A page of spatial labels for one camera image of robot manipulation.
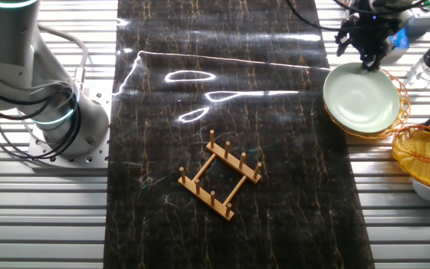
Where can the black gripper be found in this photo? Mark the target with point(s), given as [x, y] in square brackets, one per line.
[373, 30]

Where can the pale green dish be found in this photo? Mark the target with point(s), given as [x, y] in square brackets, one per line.
[360, 101]

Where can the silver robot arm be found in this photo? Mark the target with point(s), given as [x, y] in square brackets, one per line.
[9, 56]

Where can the wooden dish rack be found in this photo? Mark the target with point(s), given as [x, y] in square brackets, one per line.
[233, 160]

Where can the blue box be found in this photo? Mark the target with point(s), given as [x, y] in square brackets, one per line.
[399, 41]

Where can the yellow wicker basket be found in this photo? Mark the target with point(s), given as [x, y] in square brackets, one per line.
[426, 157]
[403, 108]

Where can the black marble pattern mat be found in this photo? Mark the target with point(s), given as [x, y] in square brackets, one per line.
[237, 231]

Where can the clear plastic bracket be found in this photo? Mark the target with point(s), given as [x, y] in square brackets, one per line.
[418, 73]

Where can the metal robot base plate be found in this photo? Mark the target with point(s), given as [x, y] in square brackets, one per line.
[95, 149]

